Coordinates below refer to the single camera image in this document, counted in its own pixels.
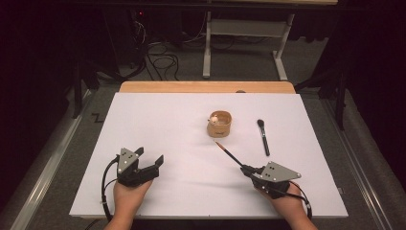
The tan pen holder with bear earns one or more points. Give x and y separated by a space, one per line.
220 131

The black computer tower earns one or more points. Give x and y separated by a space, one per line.
137 38

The person's right hand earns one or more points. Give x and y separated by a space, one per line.
292 206

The black makeup brush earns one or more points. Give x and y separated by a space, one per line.
264 140

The white table board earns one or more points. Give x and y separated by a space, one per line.
178 121

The thin black calligraphy brush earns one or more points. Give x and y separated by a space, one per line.
230 155

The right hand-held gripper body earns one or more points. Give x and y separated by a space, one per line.
279 173

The white-framed wooden desk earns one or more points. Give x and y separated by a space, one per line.
245 28

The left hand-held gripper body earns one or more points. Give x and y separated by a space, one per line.
127 161

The aluminium floor rail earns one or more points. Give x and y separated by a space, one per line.
48 182
360 179

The person's left hand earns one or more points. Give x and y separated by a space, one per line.
129 199

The black metal stand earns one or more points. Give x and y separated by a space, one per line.
341 102
76 96

